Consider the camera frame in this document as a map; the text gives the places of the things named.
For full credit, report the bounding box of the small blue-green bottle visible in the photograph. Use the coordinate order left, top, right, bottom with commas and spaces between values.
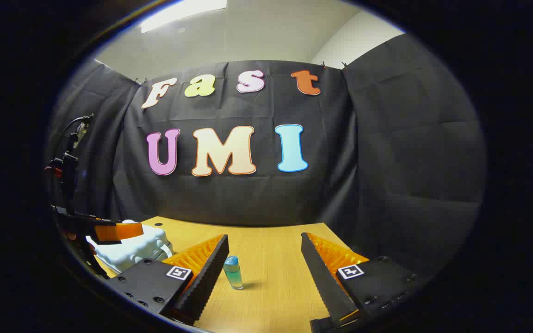
223, 256, 245, 290

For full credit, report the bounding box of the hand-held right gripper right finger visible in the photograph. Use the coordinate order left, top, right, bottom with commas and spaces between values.
301, 232, 422, 333

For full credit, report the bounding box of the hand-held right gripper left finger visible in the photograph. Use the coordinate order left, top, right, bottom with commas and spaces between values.
107, 234, 230, 326

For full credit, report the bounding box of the white suitcase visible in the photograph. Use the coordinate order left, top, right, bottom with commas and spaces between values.
85, 220, 174, 274

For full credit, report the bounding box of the ceiling light panel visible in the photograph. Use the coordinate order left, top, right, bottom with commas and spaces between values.
139, 0, 228, 34

